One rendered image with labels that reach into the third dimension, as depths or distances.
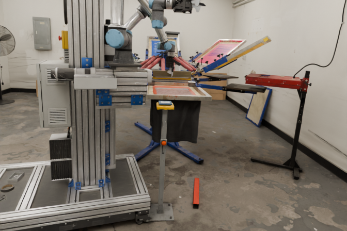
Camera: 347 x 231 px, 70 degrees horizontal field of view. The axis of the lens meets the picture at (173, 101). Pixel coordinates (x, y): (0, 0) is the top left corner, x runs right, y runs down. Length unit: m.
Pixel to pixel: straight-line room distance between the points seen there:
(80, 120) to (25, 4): 5.65
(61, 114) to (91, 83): 0.43
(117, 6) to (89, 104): 0.78
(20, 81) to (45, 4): 2.07
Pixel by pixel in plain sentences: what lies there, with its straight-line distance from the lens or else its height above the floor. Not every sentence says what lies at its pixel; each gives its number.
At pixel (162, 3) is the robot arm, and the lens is 1.63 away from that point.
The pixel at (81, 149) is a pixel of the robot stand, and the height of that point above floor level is 0.55.
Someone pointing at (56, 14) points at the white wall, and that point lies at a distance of 7.16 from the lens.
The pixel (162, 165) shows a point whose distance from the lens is 2.07.
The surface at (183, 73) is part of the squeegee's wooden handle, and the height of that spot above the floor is 1.12.
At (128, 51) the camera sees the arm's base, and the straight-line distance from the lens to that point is 1.80.
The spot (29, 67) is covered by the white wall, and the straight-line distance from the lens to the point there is 7.44.
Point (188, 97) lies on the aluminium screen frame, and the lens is 2.10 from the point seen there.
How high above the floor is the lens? 1.39
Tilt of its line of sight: 13 degrees down
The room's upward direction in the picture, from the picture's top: 3 degrees clockwise
